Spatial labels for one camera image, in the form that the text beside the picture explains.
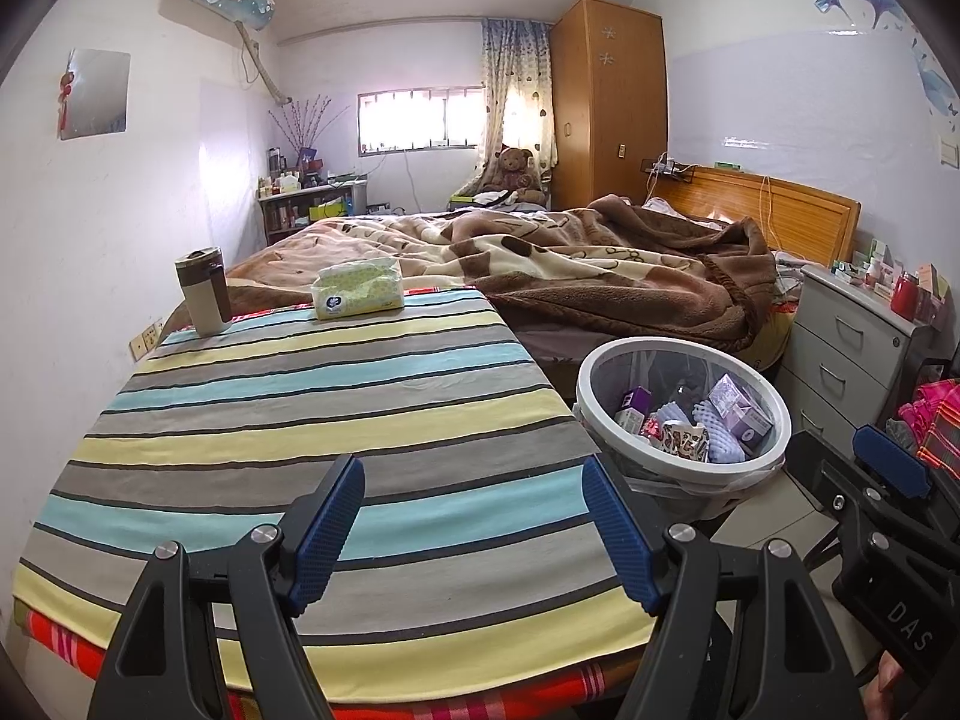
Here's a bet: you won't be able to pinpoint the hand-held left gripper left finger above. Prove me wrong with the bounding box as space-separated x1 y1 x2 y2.
86 454 367 720

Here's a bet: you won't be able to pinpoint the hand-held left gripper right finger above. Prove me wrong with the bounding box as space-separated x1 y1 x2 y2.
581 456 863 720

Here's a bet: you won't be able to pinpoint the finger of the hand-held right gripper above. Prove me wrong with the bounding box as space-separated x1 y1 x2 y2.
787 429 923 563
851 424 960 515

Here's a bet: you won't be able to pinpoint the purple milk carton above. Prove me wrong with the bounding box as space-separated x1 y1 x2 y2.
707 373 773 445

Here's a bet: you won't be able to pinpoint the white purple cream box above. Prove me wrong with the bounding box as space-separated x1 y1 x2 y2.
615 386 653 436

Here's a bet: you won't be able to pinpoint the white round trash bin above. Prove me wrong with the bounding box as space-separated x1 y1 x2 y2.
576 337 792 522
574 341 788 518

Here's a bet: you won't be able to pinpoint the person's right hand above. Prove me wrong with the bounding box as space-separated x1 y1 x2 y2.
861 649 912 720

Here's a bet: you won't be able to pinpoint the pink plaid cloth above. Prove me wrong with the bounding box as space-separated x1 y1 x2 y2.
896 379 960 473

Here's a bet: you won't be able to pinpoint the grey drawer cabinet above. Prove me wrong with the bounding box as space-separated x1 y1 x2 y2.
776 264 935 440

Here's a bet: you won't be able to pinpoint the striped tablecloth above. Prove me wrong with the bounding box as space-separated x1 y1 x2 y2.
11 286 676 706

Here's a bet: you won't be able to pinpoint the red cup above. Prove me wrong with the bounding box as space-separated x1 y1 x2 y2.
891 272 922 320

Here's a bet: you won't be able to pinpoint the group of small medicine boxes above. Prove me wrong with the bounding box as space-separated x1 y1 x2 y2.
832 236 901 290

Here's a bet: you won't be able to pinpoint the grey bed sheet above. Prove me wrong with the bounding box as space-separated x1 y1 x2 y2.
510 319 788 383

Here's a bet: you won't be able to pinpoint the yellow tissue pack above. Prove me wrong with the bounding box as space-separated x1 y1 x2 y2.
311 256 406 321

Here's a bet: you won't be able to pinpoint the wooden bed headboard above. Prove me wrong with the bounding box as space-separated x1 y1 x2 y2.
664 167 862 267

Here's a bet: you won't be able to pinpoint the brown printed blanket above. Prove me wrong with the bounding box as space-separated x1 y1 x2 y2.
225 195 777 353

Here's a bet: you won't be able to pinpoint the beige brown tumbler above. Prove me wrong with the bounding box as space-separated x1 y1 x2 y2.
175 247 228 337

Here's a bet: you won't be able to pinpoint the white pillow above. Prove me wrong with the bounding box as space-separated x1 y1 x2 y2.
643 196 706 222

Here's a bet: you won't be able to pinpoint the cluttered wooden shelf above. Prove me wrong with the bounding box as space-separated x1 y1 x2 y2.
257 176 372 245

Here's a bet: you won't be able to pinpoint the black rack with power strip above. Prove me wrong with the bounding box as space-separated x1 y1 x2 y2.
641 154 695 185

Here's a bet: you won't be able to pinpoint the brown teddy bear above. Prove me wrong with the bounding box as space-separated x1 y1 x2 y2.
480 148 547 207

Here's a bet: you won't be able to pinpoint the dry branches in vase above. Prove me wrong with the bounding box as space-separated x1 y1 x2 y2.
268 96 350 166

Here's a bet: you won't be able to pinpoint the barred window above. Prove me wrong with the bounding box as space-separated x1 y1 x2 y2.
358 85 488 158

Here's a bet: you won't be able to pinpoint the wooden wardrobe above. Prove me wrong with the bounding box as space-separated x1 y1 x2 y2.
550 0 668 211

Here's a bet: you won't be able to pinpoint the patterned curtain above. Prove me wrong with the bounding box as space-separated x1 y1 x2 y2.
480 17 560 173

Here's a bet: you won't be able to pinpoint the air conditioner pipe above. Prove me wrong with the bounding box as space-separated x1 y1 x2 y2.
236 19 293 106

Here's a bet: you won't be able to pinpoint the beige wall socket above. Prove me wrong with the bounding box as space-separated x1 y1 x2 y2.
127 319 164 361

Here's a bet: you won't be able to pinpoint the white charging cable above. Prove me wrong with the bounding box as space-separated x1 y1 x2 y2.
757 175 777 252

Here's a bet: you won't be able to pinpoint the blue fish wall decal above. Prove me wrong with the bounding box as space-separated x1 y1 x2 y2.
911 37 960 117

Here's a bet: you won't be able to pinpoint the silver wall mirror panel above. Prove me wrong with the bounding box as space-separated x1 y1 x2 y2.
60 49 130 140

